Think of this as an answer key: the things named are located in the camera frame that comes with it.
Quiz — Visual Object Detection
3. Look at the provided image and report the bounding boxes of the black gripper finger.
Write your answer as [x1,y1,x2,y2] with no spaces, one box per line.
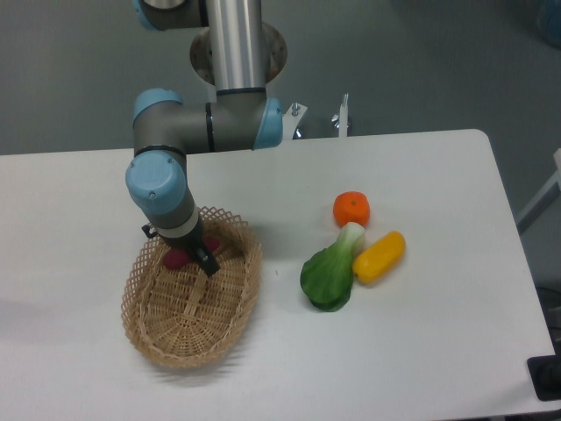
[188,246,220,276]

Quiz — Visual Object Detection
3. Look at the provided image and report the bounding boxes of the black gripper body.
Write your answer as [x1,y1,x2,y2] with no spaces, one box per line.
[141,214,207,260]

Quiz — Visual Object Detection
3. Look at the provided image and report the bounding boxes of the purple sweet potato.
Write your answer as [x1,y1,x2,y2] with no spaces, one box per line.
[163,237,220,270]

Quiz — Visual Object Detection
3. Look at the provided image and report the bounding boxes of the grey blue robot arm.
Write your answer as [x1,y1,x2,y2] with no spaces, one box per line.
[125,1,283,276]

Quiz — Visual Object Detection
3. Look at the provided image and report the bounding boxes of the woven wicker basket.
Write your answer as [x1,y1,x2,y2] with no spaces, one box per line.
[121,207,262,369]

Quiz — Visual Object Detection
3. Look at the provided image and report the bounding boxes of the green bok choy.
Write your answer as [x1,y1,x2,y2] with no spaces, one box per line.
[300,222,366,312]

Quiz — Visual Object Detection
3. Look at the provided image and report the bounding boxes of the orange tangerine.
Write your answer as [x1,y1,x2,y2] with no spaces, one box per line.
[332,191,371,227]

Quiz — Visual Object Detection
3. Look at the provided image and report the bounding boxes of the yellow bell pepper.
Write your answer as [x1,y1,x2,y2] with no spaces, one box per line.
[352,231,406,284]

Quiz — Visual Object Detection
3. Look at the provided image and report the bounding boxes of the black device at table edge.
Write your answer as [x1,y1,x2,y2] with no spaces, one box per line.
[527,355,560,402]

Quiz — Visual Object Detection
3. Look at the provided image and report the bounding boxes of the white metal base frame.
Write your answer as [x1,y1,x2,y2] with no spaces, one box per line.
[282,92,351,141]

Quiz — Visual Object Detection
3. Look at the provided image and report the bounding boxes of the white frame at right edge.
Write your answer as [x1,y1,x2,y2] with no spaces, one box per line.
[515,149,560,235]

